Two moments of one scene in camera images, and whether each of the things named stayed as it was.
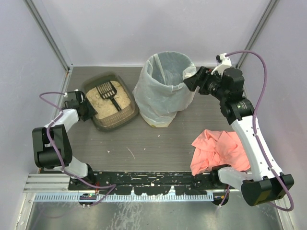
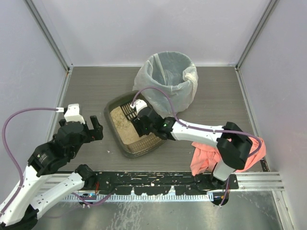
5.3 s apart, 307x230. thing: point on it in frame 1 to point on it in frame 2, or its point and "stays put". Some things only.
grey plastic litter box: [109, 96] to [118, 114]
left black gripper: [86, 111] to [87, 134]
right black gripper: [200, 80] to [139, 122]
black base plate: [142, 182] stays put
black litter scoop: [106, 90] to [129, 112]
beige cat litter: [104, 107] to [125, 127]
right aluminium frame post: [267, 15] stays put
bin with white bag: [160, 90] stays put
